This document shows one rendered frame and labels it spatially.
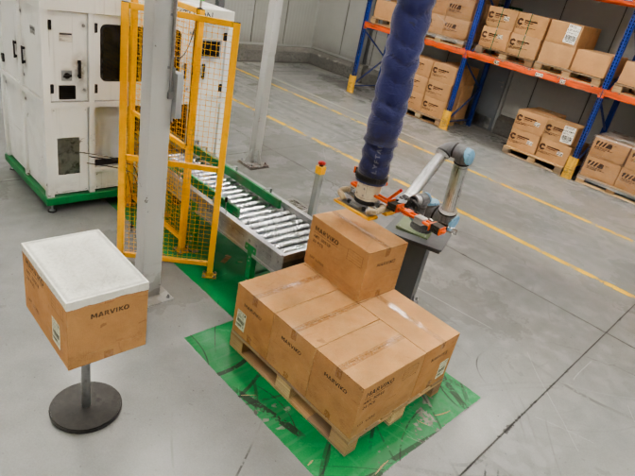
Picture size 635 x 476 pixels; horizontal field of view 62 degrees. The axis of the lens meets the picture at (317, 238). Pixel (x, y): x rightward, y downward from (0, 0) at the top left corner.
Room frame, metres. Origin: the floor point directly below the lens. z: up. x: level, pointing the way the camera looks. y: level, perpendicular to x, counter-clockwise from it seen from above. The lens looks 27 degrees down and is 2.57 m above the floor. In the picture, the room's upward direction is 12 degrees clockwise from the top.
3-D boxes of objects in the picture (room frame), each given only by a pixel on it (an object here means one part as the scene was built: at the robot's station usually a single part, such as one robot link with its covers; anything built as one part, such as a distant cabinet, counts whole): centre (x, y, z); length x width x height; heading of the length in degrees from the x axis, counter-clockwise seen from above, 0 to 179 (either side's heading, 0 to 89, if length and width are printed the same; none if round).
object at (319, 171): (4.48, 0.10, 0.50); 0.07 x 0.07 x 1.00; 49
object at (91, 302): (2.24, 1.13, 0.82); 0.60 x 0.40 x 0.40; 48
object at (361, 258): (3.49, -0.29, 0.74); 0.60 x 0.40 x 0.40; 46
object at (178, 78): (3.53, 1.16, 1.62); 0.20 x 0.05 x 0.30; 49
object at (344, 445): (3.06, -0.31, 0.07); 1.20 x 1.00 x 0.14; 49
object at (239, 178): (4.93, 0.97, 0.60); 1.60 x 0.10 x 0.09; 49
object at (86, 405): (2.24, 1.13, 0.31); 0.40 x 0.40 x 0.62
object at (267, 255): (4.25, 1.09, 0.50); 2.31 x 0.05 x 0.19; 49
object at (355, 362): (3.06, -0.31, 0.34); 1.20 x 1.00 x 0.40; 49
